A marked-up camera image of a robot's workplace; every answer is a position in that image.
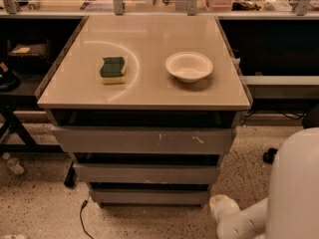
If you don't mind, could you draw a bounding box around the grey middle drawer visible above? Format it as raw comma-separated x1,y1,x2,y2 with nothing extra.
74,163,219,185

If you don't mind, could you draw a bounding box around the black side table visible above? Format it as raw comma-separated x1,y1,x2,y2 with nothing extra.
0,60,78,188

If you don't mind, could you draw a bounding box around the clear plastic bottle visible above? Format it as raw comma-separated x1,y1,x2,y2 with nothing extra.
2,152,25,175

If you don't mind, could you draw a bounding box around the white bowl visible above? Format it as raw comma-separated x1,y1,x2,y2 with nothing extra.
165,52,213,83

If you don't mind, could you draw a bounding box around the dark bag with note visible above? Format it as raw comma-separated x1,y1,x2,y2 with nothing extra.
6,43,51,74

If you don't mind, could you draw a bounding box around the black cable on floor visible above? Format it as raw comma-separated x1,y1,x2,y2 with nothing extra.
79,197,92,239

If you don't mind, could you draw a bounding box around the grey drawer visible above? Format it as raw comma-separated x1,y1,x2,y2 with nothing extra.
89,184,209,206
52,126,236,154
74,163,219,185

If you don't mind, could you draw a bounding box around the grey bottom drawer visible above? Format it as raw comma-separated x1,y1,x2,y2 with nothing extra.
89,184,209,206

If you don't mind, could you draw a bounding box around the grey top drawer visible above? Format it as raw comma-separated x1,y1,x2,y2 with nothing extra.
52,126,236,154

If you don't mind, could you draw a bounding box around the green yellow sponge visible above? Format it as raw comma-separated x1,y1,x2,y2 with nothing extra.
100,57,127,85

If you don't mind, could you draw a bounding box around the grey drawer cabinet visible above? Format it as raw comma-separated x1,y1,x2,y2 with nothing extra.
34,14,253,208

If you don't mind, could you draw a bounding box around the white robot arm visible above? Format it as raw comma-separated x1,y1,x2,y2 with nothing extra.
209,127,319,239

